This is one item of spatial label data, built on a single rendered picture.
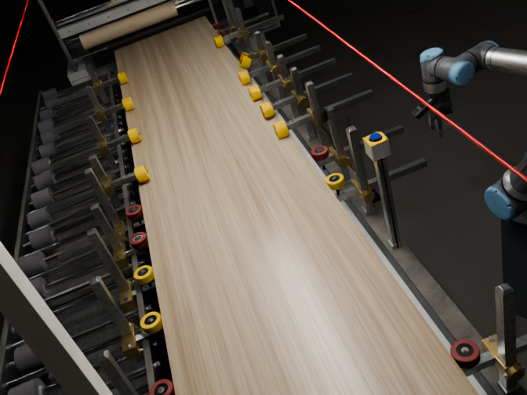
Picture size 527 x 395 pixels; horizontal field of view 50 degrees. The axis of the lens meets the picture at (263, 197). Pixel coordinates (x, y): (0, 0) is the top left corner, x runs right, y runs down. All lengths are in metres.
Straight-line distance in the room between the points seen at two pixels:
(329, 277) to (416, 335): 0.39
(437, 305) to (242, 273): 0.71
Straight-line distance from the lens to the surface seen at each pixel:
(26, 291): 1.05
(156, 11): 4.87
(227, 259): 2.23
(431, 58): 2.35
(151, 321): 2.14
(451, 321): 2.09
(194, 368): 1.93
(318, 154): 2.63
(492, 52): 2.33
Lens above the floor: 2.32
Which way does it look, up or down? 35 degrees down
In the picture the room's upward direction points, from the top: 19 degrees counter-clockwise
